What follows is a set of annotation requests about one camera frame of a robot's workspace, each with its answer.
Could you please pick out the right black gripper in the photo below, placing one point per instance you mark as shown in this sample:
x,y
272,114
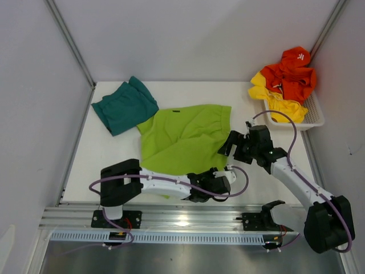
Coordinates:
x,y
233,138

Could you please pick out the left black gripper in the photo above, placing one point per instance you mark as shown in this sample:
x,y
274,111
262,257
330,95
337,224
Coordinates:
x,y
209,173

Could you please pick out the lime green shorts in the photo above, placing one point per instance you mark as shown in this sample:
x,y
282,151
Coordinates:
x,y
181,141

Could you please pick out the teal green shorts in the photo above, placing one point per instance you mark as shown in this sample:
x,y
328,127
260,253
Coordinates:
x,y
131,104

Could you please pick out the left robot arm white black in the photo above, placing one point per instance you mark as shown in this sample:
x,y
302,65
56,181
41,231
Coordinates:
x,y
124,181

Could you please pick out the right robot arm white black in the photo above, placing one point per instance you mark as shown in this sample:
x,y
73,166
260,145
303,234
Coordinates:
x,y
327,223

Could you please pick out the yellow shorts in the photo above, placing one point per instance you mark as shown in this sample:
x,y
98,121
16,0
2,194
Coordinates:
x,y
293,109

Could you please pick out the orange shorts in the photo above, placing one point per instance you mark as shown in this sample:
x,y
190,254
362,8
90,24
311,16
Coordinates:
x,y
291,77

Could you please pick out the white plastic basket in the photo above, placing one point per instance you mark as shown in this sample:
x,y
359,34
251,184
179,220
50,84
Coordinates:
x,y
313,118

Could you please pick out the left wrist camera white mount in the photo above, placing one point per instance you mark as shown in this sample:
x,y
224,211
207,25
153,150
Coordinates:
x,y
229,174

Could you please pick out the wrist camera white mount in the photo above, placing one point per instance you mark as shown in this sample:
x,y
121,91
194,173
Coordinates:
x,y
229,174
249,124

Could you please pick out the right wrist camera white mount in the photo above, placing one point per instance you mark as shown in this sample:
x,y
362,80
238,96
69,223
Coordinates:
x,y
249,124

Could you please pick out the slotted grey cable duct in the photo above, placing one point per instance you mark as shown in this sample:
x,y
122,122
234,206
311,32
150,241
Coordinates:
x,y
168,237

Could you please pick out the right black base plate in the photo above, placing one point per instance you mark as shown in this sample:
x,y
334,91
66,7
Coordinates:
x,y
257,221

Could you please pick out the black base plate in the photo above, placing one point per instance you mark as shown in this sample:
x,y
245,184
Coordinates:
x,y
129,220
257,221

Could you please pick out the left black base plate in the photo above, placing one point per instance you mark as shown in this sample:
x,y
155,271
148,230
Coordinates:
x,y
129,220

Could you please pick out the aluminium rail frame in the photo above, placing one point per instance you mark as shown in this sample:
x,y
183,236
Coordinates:
x,y
96,149

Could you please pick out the right corner aluminium post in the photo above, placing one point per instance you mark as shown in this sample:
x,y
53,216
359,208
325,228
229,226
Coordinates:
x,y
329,25

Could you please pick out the corner aluminium post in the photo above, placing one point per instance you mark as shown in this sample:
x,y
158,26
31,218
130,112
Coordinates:
x,y
329,25
69,40

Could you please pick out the left corner aluminium post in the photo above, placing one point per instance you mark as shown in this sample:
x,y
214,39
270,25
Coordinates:
x,y
69,40

